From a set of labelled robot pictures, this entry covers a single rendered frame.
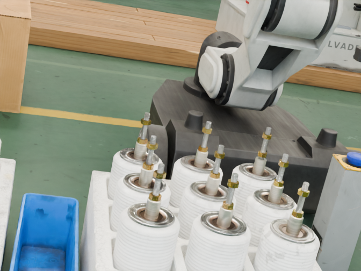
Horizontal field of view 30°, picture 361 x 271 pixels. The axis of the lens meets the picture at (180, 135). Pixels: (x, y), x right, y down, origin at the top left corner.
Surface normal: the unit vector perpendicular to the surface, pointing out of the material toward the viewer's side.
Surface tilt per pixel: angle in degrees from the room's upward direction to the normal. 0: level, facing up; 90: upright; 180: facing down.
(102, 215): 0
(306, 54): 122
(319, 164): 46
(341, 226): 90
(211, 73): 90
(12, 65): 90
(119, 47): 90
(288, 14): 102
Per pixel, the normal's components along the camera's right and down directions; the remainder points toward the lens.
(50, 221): 0.14, 0.32
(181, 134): 0.26, -0.39
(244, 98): 0.02, 0.86
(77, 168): 0.19, -0.92
